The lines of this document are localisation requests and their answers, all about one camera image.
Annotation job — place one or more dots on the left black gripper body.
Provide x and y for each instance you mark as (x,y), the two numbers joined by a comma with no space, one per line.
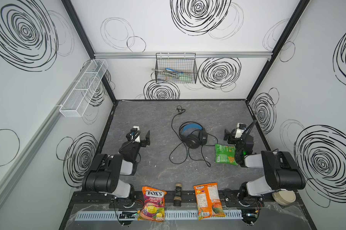
(143,141)

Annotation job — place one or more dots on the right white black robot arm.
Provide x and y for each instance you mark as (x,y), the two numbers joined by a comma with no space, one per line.
(280,169)

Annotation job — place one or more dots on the white slotted cable duct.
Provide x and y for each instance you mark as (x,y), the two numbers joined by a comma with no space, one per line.
(169,215)

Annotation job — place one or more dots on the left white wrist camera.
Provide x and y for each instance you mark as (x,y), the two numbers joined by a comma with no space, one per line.
(135,134)

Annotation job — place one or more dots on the small dark bottle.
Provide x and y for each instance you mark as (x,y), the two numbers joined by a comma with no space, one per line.
(178,195)

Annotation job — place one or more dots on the orange snack bag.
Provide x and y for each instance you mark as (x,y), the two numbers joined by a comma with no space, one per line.
(208,201)

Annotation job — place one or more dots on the black blue headphones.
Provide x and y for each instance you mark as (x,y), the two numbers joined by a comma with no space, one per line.
(193,134)

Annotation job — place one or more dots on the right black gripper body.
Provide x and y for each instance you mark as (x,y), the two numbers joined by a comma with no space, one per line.
(230,136)

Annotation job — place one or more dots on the green snack bag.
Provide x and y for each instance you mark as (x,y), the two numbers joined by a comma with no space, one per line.
(225,154)

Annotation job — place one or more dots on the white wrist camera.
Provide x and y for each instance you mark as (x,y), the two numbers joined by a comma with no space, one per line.
(241,128)
(135,134)

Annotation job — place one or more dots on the black wire wall basket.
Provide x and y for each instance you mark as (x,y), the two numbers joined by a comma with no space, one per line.
(178,68)

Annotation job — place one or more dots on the white wire wall shelf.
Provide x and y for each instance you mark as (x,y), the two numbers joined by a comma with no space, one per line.
(86,85)

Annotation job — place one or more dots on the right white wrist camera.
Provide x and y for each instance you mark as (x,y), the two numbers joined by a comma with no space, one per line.
(241,128)

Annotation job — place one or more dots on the Fox's fruits candy bag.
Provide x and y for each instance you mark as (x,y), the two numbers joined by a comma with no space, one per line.
(154,205)

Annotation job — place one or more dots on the beige tape roll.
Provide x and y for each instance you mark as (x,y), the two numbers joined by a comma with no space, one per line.
(284,197)

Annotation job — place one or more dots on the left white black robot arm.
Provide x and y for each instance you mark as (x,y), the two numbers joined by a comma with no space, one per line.
(103,176)

